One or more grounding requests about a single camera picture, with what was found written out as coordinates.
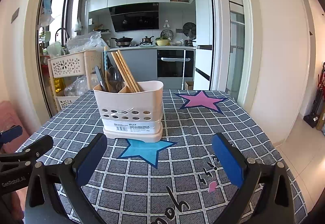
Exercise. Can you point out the long black plastic spoon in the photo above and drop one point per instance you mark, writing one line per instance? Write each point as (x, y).
(99, 78)

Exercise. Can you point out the white sliding door frame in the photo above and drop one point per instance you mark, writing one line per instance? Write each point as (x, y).
(218, 36)

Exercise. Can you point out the black wok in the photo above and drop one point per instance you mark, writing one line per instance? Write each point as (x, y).
(123, 41)

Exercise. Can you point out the beige tiered basket cart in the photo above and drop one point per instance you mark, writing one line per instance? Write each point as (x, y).
(68, 64)

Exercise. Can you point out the black built-in oven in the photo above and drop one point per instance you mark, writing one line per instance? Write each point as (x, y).
(172, 66)

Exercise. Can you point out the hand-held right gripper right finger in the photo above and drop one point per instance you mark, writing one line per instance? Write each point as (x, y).
(227, 160)

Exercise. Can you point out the grey plaid star tablecloth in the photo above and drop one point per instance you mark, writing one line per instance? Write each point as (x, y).
(203, 132)

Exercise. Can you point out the translucent grey spoon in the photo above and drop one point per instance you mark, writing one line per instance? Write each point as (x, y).
(113, 76)

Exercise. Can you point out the clear crumpled plastic bag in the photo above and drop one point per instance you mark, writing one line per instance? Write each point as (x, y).
(86, 42)

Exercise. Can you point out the black round fan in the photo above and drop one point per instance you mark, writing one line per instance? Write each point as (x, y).
(189, 28)

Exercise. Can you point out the greenish plastic bag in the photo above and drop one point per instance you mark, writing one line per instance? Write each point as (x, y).
(55, 50)

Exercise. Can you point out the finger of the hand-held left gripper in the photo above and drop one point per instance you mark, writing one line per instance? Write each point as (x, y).
(10, 135)
(35, 147)

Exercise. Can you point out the person's left forearm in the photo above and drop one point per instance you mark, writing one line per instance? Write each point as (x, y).
(10, 208)

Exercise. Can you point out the brown cardboard box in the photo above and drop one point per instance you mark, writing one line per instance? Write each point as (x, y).
(321, 122)
(189, 85)

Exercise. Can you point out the white refrigerator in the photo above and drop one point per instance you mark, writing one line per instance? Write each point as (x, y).
(203, 23)

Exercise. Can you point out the black curved faucet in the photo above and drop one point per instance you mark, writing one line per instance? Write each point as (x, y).
(58, 31)

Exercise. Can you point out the red black upright cleaner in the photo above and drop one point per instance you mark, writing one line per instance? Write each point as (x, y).
(317, 102)

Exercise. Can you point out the white hanging plastic bag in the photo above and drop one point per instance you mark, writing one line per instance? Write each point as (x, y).
(77, 25)

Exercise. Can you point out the steel pot with lid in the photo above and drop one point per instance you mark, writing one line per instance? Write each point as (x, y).
(147, 40)

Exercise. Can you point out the blue white hanging packet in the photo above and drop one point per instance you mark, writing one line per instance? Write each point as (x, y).
(47, 9)

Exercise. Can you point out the grey wall switch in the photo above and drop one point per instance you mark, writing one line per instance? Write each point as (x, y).
(15, 16)

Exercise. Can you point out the blue patterned chopstick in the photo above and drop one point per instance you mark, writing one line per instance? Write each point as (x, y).
(106, 64)

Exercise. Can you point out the yellow basin with greens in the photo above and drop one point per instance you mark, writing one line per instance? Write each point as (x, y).
(162, 42)

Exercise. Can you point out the round patterned plate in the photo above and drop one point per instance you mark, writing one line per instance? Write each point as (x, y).
(166, 33)

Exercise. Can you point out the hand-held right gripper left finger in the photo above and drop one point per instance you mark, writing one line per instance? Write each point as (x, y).
(90, 163)

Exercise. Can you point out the black range hood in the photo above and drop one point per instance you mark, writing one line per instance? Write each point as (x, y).
(137, 18)

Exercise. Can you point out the beige plastic utensil holder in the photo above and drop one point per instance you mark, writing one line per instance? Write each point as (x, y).
(132, 102)

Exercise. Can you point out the white mop pole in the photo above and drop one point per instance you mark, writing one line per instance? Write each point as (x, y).
(184, 69)

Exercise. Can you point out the dark kettle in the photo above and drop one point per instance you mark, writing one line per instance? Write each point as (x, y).
(190, 42)

